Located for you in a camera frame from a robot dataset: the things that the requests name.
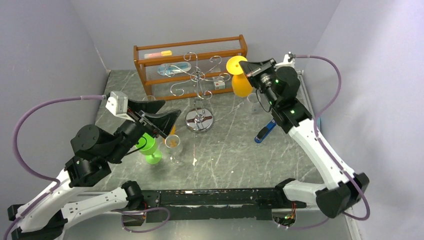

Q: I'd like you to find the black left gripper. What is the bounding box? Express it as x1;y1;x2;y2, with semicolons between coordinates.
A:
108;99;184;164

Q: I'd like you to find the yellow plastic wine glass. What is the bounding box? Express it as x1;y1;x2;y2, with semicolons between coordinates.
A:
226;55;253;98

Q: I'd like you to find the green plastic wine glass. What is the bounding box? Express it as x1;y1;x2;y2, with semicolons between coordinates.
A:
135;133;162;165

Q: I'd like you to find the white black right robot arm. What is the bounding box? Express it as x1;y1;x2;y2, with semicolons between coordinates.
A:
237;58;370;219

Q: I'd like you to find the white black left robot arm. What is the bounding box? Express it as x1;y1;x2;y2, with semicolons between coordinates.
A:
3;95;182;240

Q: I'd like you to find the clear wine glass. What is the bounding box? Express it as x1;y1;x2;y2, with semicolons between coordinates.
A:
164;134;183;166

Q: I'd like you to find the chrome wine glass rack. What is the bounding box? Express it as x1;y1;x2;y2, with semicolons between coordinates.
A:
183;51;223;134

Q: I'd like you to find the wooden shelf rack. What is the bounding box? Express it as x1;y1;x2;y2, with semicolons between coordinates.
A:
133;34;248;101

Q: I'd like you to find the clear glass right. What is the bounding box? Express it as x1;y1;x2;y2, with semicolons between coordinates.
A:
245;93;264;114

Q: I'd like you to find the orange plastic cup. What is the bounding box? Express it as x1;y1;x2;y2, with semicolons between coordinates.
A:
162;125;176;144

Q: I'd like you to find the small white red box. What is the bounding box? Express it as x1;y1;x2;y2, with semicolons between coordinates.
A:
212;76;226;90

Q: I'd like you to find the blue packaged item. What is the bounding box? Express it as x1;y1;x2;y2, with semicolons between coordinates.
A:
157;61;192;77

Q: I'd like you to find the pink yellow marker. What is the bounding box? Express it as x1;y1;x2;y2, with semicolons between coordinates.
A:
143;50;173;59

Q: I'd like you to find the light blue pen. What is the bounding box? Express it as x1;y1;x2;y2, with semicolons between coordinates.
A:
316;117;321;131

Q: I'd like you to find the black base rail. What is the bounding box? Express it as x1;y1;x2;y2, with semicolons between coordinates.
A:
118;187;307;223

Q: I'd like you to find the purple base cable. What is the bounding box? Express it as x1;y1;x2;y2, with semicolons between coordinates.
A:
112;201;172;234

